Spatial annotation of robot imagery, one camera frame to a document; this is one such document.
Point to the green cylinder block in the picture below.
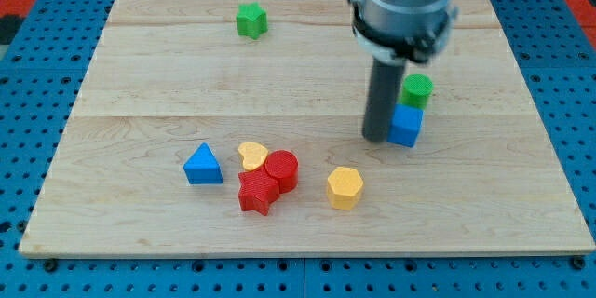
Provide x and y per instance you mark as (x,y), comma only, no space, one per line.
(416,91)

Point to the blue cube block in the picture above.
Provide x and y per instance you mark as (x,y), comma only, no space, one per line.
(405,126)

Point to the light wooden board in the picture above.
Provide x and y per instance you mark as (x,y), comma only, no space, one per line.
(168,75)

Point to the yellow heart block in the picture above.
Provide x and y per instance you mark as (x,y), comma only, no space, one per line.
(252,155)

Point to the yellow hexagon block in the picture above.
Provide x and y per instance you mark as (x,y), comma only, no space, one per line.
(344,188)

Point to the red star block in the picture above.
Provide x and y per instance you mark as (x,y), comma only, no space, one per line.
(257,191)

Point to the blue triangle block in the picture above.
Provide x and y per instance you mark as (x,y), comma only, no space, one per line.
(202,167)

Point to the green star block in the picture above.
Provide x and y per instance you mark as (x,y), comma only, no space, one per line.
(251,20)

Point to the red cylinder block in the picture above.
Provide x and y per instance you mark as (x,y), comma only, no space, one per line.
(283,166)

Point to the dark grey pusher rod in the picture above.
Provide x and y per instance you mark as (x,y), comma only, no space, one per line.
(383,91)

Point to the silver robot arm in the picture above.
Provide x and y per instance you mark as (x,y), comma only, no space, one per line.
(396,32)

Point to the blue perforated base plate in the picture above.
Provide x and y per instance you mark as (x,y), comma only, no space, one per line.
(41,74)

